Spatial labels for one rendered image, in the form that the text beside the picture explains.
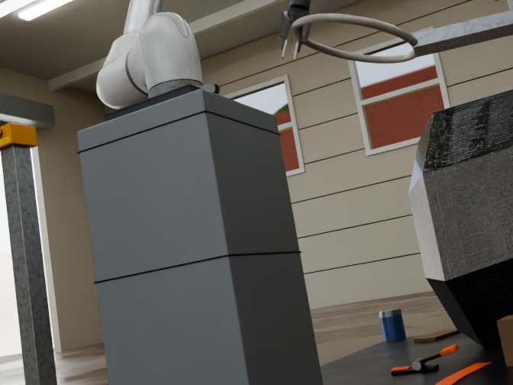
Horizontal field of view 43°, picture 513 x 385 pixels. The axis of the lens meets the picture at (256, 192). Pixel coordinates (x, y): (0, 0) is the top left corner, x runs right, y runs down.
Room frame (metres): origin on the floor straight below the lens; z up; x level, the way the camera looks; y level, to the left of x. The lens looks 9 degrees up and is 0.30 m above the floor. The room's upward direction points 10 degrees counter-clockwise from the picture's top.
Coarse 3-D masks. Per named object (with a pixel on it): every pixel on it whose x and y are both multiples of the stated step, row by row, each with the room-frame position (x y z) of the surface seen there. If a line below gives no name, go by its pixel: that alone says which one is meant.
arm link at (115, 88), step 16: (144, 0) 1.90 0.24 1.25; (160, 0) 1.94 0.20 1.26; (128, 16) 1.90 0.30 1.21; (144, 16) 1.89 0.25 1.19; (128, 32) 1.87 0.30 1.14; (112, 48) 1.85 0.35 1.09; (128, 48) 1.81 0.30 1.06; (112, 64) 1.81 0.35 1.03; (112, 80) 1.81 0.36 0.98; (128, 80) 1.77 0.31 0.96; (112, 96) 1.85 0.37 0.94; (128, 96) 1.82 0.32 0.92; (144, 96) 1.81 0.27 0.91
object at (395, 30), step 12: (300, 24) 2.24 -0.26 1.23; (360, 24) 2.12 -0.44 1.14; (372, 24) 2.11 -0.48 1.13; (384, 24) 2.12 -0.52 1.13; (396, 36) 2.16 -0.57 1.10; (408, 36) 2.17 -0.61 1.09; (312, 48) 2.52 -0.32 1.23; (324, 48) 2.53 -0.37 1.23; (360, 60) 2.56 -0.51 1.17; (372, 60) 2.55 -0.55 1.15; (384, 60) 2.52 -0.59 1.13; (396, 60) 2.47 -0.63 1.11; (408, 60) 2.43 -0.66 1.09
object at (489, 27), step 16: (496, 16) 2.15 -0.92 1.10; (512, 16) 2.14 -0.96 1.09; (432, 32) 2.21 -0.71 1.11; (448, 32) 2.20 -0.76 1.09; (464, 32) 2.18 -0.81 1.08; (480, 32) 2.18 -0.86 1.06; (496, 32) 2.21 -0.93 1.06; (512, 32) 2.23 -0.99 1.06; (416, 48) 2.25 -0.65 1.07; (432, 48) 2.28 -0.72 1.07; (448, 48) 2.30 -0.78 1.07
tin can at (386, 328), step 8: (384, 312) 2.89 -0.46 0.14; (392, 312) 2.88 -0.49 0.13; (400, 312) 2.90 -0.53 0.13; (384, 320) 2.90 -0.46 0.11; (392, 320) 2.88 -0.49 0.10; (400, 320) 2.90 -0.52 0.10; (384, 328) 2.91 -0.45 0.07; (392, 328) 2.89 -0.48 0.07; (400, 328) 2.89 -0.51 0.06; (384, 336) 2.92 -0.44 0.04; (392, 336) 2.89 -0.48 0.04; (400, 336) 2.89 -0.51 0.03
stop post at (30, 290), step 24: (0, 144) 2.37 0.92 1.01; (24, 144) 2.39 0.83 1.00; (24, 168) 2.40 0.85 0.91; (24, 192) 2.39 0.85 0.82; (24, 216) 2.38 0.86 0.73; (24, 240) 2.37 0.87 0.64; (24, 264) 2.37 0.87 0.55; (24, 288) 2.37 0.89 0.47; (24, 312) 2.38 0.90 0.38; (48, 312) 2.43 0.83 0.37; (24, 336) 2.39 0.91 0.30; (48, 336) 2.41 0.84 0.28; (24, 360) 2.40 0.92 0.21; (48, 360) 2.40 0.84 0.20; (48, 384) 2.39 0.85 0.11
